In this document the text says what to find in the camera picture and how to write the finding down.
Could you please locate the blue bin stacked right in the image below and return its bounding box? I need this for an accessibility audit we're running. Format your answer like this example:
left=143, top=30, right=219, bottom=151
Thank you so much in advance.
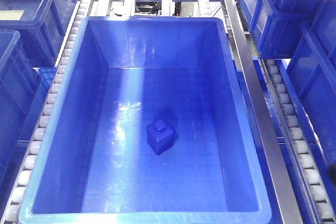
left=237, top=0, right=335, bottom=169

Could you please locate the white roller track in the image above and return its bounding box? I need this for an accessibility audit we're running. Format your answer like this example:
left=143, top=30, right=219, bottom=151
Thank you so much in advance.
left=1, top=0, right=93, bottom=223
left=237, top=0, right=336, bottom=224

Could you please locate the steel divider rail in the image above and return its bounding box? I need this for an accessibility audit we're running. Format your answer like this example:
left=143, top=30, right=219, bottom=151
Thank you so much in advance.
left=224, top=0, right=303, bottom=223

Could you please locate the white roller track right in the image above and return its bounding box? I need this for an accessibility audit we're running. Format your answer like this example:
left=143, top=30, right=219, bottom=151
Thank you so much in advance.
left=237, top=0, right=336, bottom=224

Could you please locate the blue bin left side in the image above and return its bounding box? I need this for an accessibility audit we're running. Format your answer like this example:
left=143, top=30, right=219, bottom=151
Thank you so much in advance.
left=1, top=0, right=78, bottom=177

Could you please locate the small blue plastic part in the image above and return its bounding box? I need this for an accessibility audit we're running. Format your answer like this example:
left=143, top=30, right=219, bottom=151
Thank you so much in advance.
left=146, top=119, right=175, bottom=155

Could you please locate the large blue target bin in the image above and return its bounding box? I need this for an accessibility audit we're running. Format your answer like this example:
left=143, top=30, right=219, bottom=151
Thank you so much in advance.
left=19, top=17, right=272, bottom=223

